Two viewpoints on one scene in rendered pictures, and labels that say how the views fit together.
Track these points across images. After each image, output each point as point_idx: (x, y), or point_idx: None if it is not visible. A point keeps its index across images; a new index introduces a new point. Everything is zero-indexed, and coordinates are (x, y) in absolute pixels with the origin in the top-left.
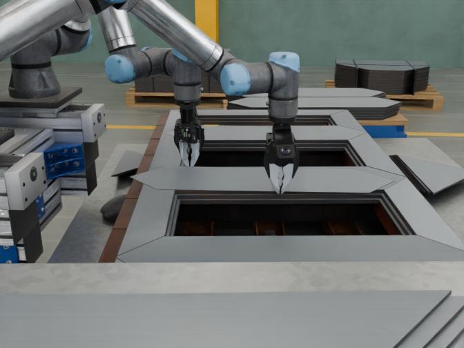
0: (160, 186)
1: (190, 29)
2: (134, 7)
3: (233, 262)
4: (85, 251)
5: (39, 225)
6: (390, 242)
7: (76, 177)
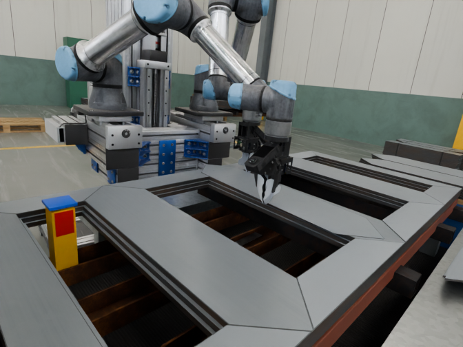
0: (206, 172)
1: (231, 58)
2: (197, 38)
3: None
4: (165, 198)
5: (137, 169)
6: (258, 266)
7: (204, 162)
